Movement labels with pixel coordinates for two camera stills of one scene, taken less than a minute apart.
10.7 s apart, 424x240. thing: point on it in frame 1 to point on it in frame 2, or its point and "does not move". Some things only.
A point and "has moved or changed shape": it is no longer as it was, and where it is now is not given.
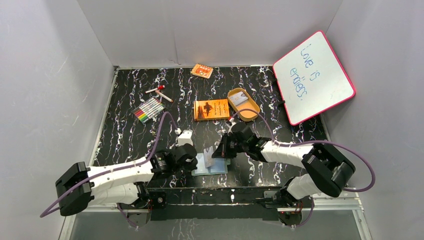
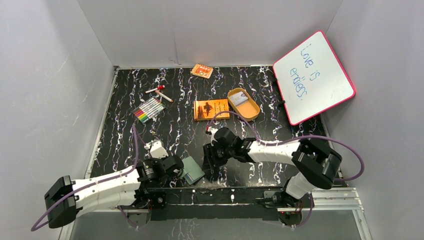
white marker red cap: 160,87 does not move
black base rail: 222,203 does not move
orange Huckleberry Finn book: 211,109 does not move
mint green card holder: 220,166 has moved or changed shape
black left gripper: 190,160 to 175,162
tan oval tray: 240,99 does not move
